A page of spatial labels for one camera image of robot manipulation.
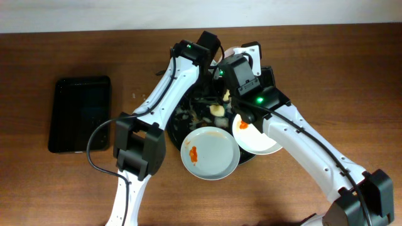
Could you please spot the white plate top pinkish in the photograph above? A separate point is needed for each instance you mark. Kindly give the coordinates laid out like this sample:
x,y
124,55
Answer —
x,y
232,51

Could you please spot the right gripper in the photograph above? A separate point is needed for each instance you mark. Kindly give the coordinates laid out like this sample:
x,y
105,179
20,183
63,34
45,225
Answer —
x,y
268,74

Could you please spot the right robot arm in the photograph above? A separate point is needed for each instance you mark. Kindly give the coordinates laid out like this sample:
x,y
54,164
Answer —
x,y
357,197

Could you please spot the yellow sponge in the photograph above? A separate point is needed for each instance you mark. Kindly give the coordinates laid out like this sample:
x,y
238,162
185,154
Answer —
x,y
218,110

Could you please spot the light blue plate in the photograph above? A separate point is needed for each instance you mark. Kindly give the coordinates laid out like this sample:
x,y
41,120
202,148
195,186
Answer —
x,y
210,153

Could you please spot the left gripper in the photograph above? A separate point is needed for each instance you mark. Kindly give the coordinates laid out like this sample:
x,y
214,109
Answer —
x,y
204,80

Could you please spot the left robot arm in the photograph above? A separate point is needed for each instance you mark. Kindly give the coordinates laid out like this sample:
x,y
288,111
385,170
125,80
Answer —
x,y
139,145

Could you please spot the black round tray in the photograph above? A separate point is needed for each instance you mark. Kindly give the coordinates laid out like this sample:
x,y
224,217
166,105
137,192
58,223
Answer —
x,y
191,114

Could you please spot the black rectangular tray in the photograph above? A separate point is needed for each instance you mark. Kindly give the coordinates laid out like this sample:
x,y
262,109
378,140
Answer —
x,y
81,104

